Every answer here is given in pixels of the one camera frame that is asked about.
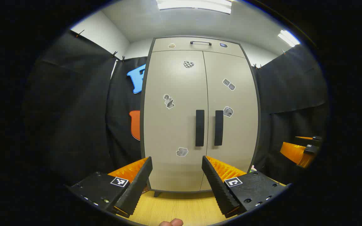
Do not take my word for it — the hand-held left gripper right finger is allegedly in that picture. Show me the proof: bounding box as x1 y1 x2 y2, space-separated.
201 155 292 219

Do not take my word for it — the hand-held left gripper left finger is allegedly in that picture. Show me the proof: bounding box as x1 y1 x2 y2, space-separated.
65 156 153 218

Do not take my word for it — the grey shoe cabinet door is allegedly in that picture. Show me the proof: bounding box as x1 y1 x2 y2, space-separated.
143 50 209 192
202 51 259 191

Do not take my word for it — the grey double-door shoe cabinet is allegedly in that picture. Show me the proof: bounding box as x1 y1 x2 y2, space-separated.
140 37 261 197

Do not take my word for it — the ceiling light panel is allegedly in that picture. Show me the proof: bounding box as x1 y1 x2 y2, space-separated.
278 30 301 47

